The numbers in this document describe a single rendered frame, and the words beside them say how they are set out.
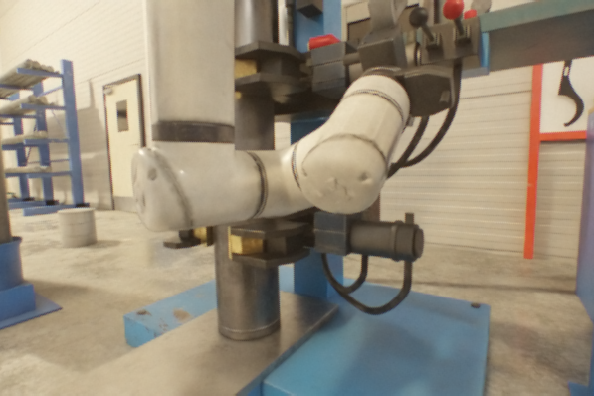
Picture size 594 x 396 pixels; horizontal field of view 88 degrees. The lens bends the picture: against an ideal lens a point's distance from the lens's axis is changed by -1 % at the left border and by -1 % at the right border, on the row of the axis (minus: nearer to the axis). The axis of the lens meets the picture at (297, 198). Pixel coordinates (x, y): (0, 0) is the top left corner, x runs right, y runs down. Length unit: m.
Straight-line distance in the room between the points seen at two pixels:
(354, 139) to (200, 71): 0.16
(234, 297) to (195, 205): 0.73
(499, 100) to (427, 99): 2.35
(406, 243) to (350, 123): 0.57
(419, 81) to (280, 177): 0.20
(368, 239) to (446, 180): 1.93
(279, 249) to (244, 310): 0.26
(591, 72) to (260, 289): 2.45
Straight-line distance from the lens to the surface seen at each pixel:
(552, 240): 2.82
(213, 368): 1.00
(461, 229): 2.81
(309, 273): 1.43
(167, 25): 0.35
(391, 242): 0.87
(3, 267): 2.00
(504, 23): 0.99
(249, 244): 0.89
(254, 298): 1.03
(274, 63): 0.88
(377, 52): 0.46
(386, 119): 0.36
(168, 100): 0.33
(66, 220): 3.52
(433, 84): 0.43
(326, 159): 0.30
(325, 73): 0.94
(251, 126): 0.96
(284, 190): 0.38
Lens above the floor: 0.70
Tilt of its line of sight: 6 degrees down
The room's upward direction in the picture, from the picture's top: 1 degrees counter-clockwise
